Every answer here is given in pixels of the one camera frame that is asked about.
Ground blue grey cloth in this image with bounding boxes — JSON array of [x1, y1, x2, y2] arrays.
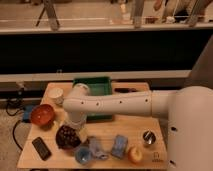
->
[[89, 137, 108, 160]]

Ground black remote control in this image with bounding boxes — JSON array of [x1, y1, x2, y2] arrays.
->
[[32, 137, 51, 161]]

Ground yellow apple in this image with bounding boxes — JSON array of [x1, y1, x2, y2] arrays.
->
[[128, 146, 143, 164]]

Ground small blue cup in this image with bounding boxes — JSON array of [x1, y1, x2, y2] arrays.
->
[[75, 146, 91, 165]]

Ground shiny metal cup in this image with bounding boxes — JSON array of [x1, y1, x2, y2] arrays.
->
[[143, 131, 156, 145]]

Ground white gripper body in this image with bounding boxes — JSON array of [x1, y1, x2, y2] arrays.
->
[[69, 122, 88, 143]]

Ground green plastic tray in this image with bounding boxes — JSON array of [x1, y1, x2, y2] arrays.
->
[[73, 77, 113, 123]]

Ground dark purple bowl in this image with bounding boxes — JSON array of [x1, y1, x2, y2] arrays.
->
[[55, 123, 83, 151]]

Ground white paper cup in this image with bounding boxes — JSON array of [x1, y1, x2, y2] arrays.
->
[[48, 88, 64, 106]]

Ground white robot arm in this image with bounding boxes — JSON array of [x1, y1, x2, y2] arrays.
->
[[63, 84, 213, 171]]

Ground orange bowl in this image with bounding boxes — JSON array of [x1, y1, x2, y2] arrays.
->
[[30, 104, 55, 126]]

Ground blue power adapter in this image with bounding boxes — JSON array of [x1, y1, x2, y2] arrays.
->
[[22, 105, 34, 123]]

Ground black handled peeler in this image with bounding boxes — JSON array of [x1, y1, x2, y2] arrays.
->
[[114, 88, 138, 93]]

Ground black cable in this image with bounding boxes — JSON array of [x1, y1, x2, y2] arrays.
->
[[5, 95, 26, 151]]

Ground blue sponge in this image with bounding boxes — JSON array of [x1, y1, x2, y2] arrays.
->
[[111, 135, 128, 159]]

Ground purple grapes bunch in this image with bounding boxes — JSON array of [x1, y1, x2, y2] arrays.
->
[[60, 126, 78, 142]]

